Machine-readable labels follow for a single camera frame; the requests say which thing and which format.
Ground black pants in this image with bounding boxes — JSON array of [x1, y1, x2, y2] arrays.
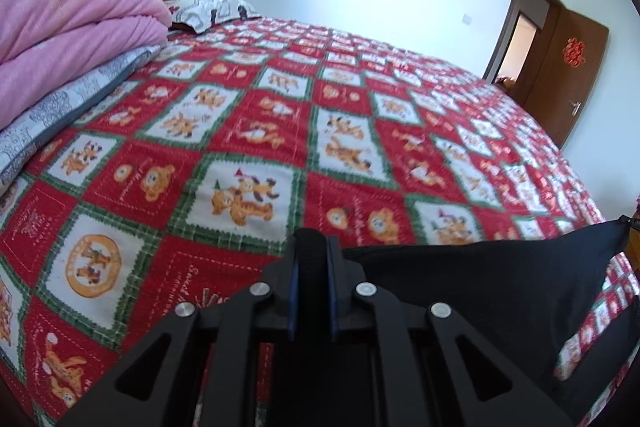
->
[[292, 215, 640, 427]]

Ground red christmas patchwork bedspread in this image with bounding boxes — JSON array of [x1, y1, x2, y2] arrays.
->
[[1, 18, 639, 426]]

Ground grey patterned folded quilt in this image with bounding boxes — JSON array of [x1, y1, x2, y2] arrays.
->
[[1, 46, 163, 194]]

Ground red double happiness decoration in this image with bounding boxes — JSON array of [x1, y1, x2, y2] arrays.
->
[[562, 37, 586, 68]]

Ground brown wooden door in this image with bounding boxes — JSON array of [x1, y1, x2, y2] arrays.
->
[[524, 9, 608, 147]]

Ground pink folded blanket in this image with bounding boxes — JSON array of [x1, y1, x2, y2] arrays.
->
[[1, 0, 171, 128]]

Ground white patterned pillow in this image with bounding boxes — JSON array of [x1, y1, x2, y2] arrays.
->
[[165, 0, 260, 35]]

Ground silver door handle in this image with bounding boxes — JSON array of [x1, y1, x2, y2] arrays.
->
[[570, 102, 582, 117]]

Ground dark wooden door frame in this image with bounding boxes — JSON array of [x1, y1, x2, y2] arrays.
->
[[483, 0, 565, 90]]

